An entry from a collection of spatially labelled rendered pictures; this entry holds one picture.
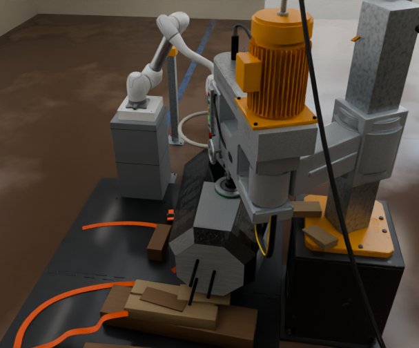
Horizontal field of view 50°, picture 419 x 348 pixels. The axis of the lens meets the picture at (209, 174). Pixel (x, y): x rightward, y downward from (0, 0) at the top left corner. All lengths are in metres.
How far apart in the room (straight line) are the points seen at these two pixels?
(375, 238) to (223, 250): 0.88
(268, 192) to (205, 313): 1.15
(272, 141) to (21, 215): 2.99
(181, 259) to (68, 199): 1.92
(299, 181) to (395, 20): 0.81
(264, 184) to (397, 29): 0.89
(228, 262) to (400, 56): 1.42
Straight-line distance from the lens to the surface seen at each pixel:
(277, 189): 2.04
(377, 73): 2.24
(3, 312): 3.58
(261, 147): 1.79
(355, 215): 2.70
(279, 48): 1.73
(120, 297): 3.21
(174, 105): 4.85
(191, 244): 2.62
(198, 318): 2.92
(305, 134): 1.83
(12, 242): 4.09
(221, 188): 2.88
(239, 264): 2.65
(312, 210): 2.80
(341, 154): 2.26
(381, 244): 2.75
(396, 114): 2.39
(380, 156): 2.41
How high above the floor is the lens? 2.56
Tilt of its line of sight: 34 degrees down
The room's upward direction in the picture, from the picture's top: 1 degrees counter-clockwise
